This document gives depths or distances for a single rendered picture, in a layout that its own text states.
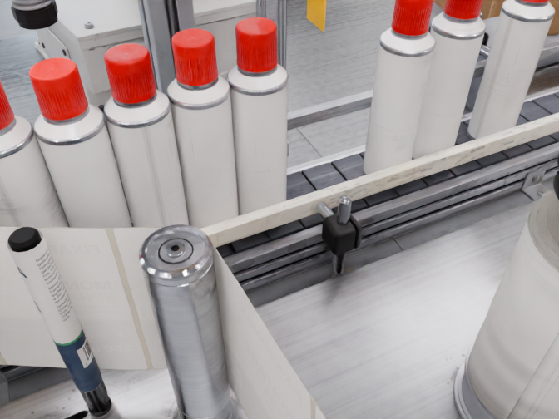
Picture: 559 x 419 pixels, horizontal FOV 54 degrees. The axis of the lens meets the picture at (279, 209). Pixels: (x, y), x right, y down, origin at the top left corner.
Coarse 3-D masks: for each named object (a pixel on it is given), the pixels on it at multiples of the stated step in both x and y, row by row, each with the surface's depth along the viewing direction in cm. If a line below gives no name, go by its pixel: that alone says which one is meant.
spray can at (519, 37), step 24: (528, 0) 55; (504, 24) 57; (528, 24) 56; (504, 48) 58; (528, 48) 57; (504, 72) 60; (528, 72) 59; (480, 96) 64; (504, 96) 61; (480, 120) 65; (504, 120) 63
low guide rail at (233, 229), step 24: (552, 120) 64; (480, 144) 61; (504, 144) 62; (408, 168) 58; (432, 168) 59; (312, 192) 55; (336, 192) 55; (360, 192) 56; (240, 216) 52; (264, 216) 52; (288, 216) 54; (216, 240) 51
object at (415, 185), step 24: (552, 96) 74; (528, 120) 70; (456, 144) 67; (528, 144) 67; (312, 168) 63; (336, 168) 63; (360, 168) 63; (456, 168) 63; (480, 168) 64; (288, 192) 60; (384, 192) 60; (408, 192) 60; (312, 216) 57; (240, 240) 55; (264, 240) 55
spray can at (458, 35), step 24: (456, 0) 51; (480, 0) 51; (432, 24) 54; (456, 24) 52; (480, 24) 53; (456, 48) 53; (432, 72) 56; (456, 72) 55; (432, 96) 58; (456, 96) 57; (432, 120) 59; (456, 120) 59; (432, 144) 61
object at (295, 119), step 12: (552, 48) 67; (480, 72) 64; (348, 96) 59; (360, 96) 59; (372, 96) 59; (312, 108) 57; (324, 108) 57; (336, 108) 58; (348, 108) 59; (360, 108) 59; (288, 120) 56; (300, 120) 57; (312, 120) 57
